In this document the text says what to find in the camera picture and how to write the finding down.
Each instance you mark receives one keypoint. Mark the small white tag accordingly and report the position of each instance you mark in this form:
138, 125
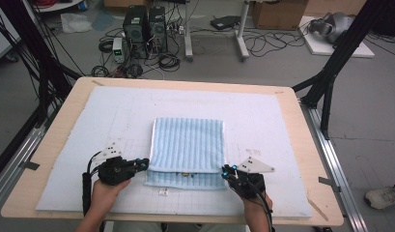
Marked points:
163, 192

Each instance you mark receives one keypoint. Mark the grey headset device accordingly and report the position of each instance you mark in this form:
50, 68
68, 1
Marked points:
335, 25

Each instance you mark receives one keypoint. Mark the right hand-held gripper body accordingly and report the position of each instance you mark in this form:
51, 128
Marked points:
249, 183

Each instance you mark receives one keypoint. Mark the white desk leg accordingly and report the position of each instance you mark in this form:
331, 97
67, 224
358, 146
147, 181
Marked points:
241, 35
188, 32

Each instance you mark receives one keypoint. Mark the black metal frame strut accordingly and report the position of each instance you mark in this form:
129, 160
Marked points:
341, 54
31, 48

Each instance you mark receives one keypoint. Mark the large cardboard box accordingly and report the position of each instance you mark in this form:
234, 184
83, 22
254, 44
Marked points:
278, 14

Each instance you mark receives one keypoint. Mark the large black computer tower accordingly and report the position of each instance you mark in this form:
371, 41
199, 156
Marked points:
135, 30

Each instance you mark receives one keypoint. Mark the teal plastic bag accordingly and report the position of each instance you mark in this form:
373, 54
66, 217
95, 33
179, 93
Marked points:
103, 20

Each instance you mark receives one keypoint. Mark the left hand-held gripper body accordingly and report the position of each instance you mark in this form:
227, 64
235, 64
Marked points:
116, 170

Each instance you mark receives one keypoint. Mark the person's left hand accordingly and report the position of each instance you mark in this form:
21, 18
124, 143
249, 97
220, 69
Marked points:
105, 196

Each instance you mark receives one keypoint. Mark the slim black computer tower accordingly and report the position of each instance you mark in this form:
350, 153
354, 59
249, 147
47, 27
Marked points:
157, 29

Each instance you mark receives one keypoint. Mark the black tape piece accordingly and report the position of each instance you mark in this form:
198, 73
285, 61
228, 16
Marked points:
30, 165
327, 182

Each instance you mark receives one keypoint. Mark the white floor board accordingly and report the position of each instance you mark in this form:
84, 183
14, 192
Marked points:
320, 48

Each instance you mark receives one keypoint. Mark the white plastic bag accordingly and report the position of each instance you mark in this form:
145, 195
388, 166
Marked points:
75, 23

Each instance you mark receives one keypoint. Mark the flat black device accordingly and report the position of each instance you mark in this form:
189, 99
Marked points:
224, 22

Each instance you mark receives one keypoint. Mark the white power supply unit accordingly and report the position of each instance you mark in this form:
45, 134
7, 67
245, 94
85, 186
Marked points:
118, 50

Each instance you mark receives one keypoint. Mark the aluminium rail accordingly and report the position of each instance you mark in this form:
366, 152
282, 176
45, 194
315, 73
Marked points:
16, 161
333, 167

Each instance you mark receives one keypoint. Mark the white grid mat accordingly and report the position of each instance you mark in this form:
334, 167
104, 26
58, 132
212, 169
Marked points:
89, 129

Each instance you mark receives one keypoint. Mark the person's right hand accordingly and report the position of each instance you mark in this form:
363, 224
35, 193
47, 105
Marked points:
258, 206

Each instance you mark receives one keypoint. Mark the blue striped towel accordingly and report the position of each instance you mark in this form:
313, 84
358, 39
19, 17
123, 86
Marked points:
187, 145

